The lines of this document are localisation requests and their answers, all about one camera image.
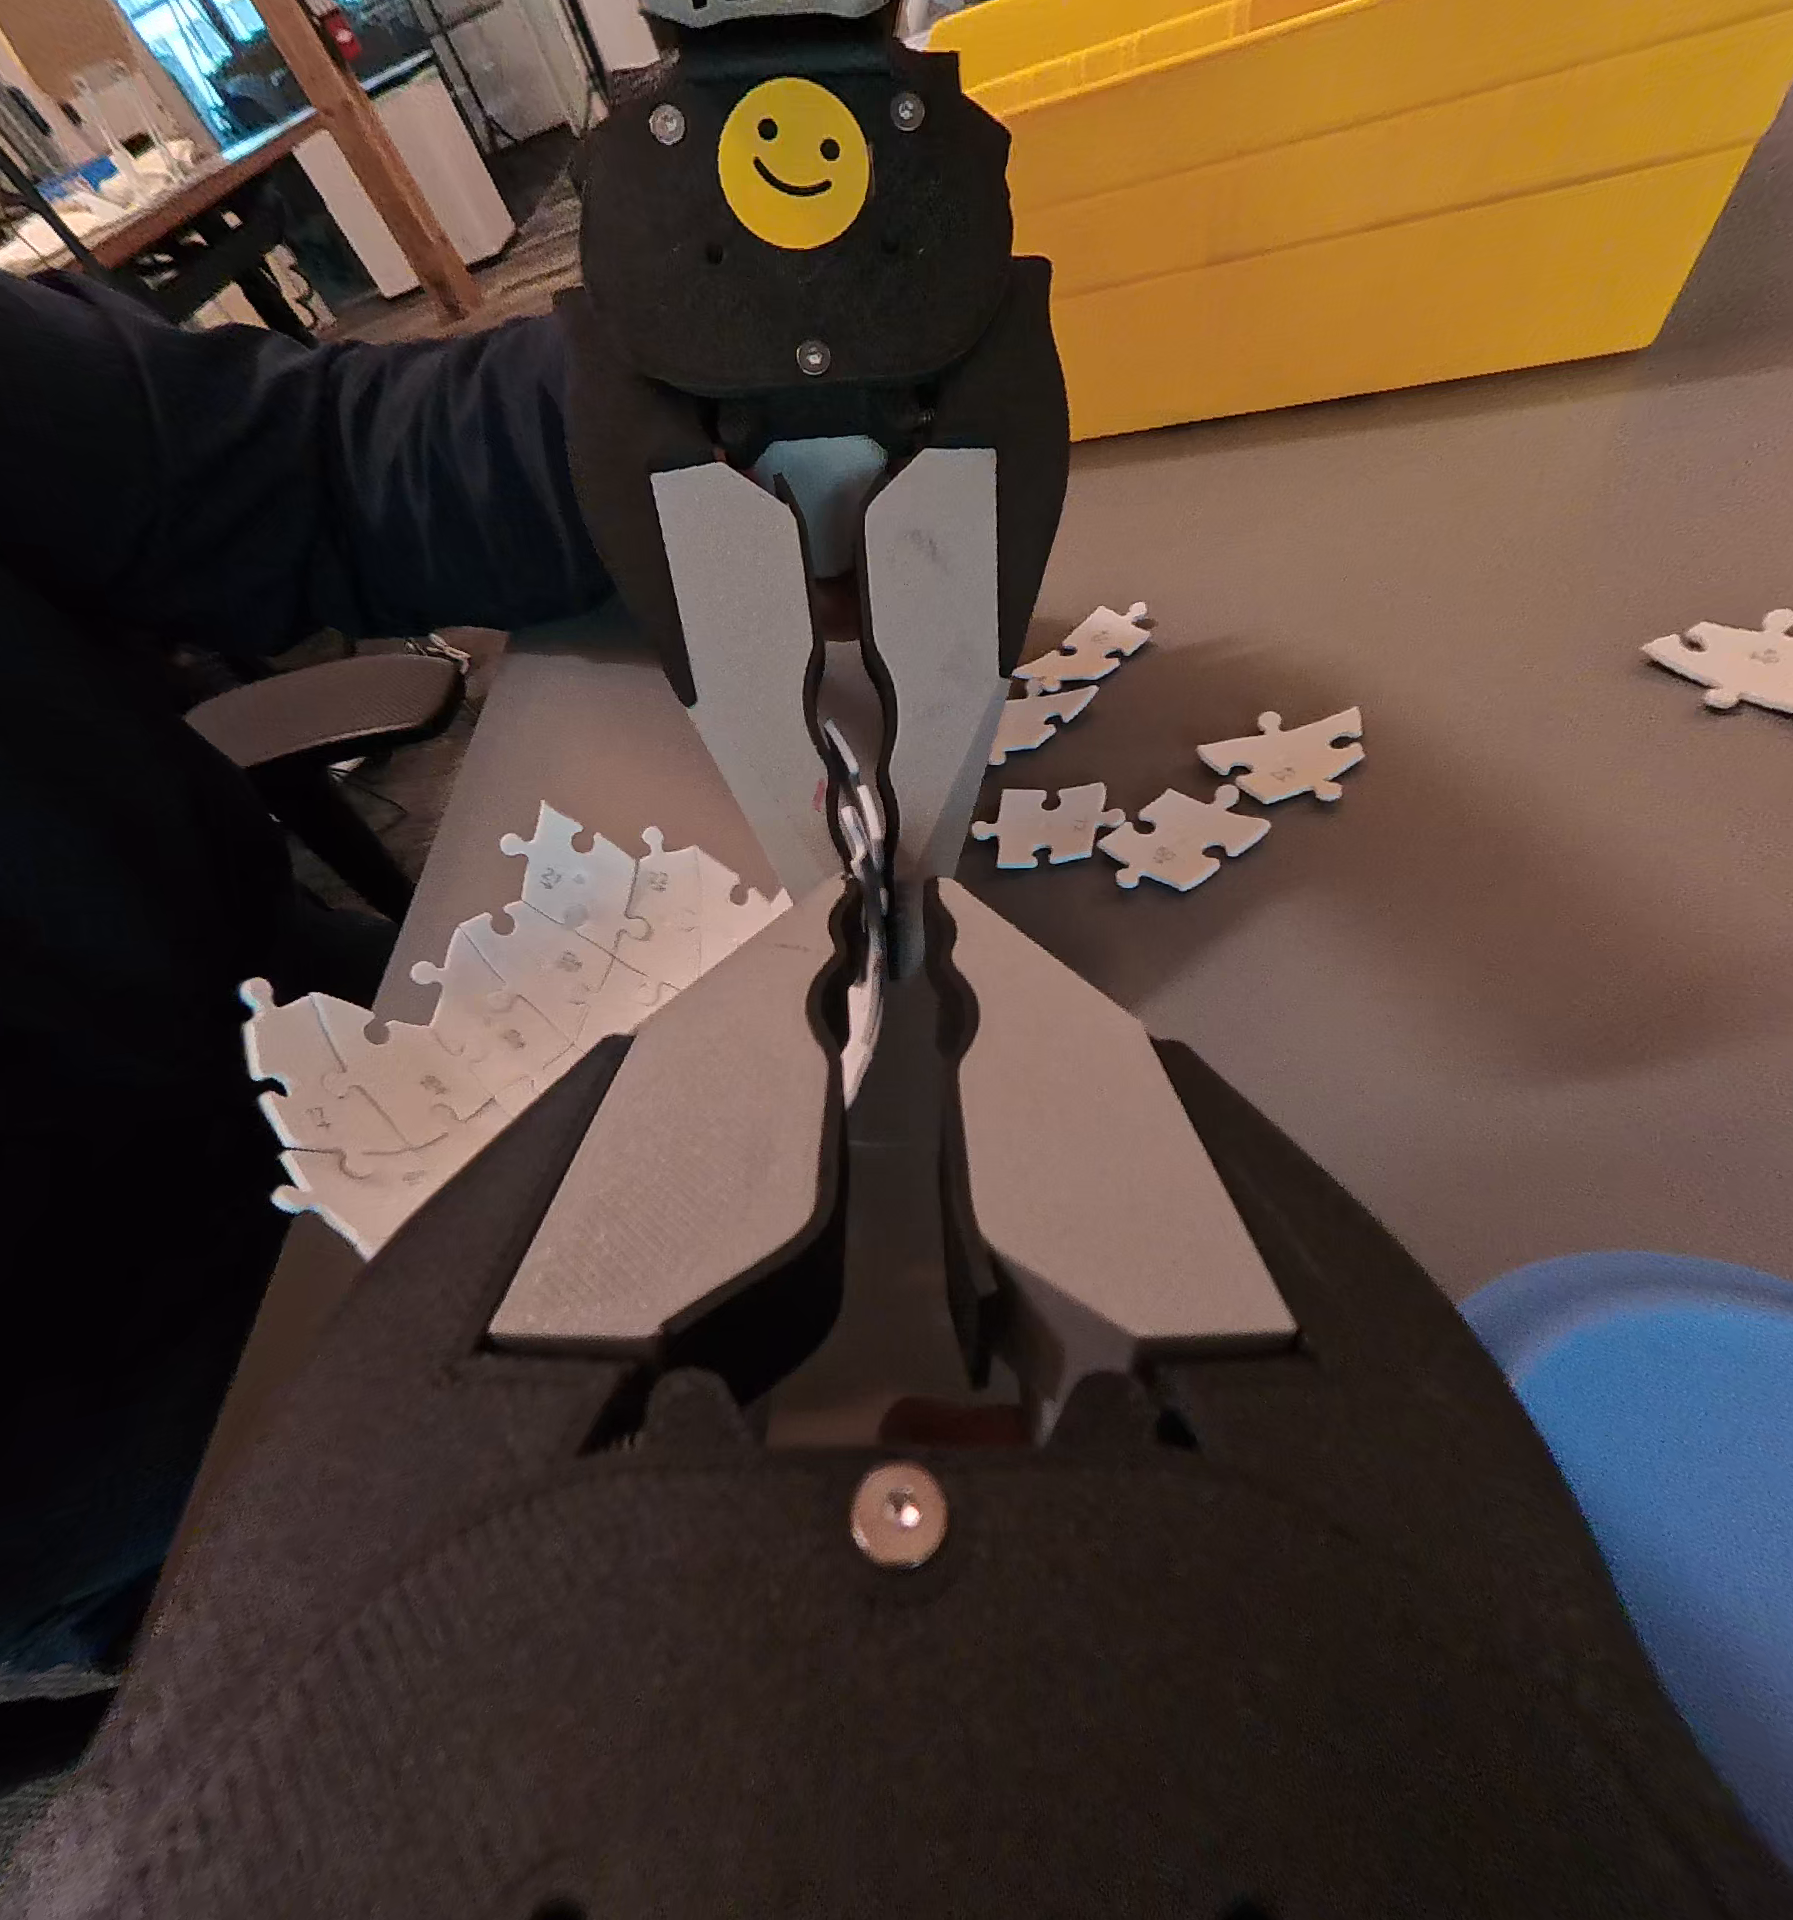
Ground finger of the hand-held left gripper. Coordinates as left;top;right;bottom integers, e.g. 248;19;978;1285
651;458;858;896
858;447;1017;878

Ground wooden post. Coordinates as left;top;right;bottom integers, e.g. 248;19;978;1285
259;0;484;320

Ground yellow plastic bin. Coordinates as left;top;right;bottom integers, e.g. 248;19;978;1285
927;0;1793;439

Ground wooden work table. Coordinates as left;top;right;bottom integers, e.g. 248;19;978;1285
0;110;331;328

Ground white cabinet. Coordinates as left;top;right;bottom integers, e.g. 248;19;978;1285
298;59;519;301

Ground partly built white puzzle ball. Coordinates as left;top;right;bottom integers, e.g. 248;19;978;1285
240;800;796;1263

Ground blue plastic ball stand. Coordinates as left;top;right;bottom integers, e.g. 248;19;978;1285
1460;1251;1793;1907

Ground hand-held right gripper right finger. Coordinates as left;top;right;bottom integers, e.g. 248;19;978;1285
927;878;1301;1437

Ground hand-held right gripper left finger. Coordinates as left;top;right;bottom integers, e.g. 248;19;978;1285
488;878;858;1408

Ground person's left forearm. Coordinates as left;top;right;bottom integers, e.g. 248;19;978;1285
0;245;615;661

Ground joined puzzle pieces strip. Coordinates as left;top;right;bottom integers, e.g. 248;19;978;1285
821;717;899;1101

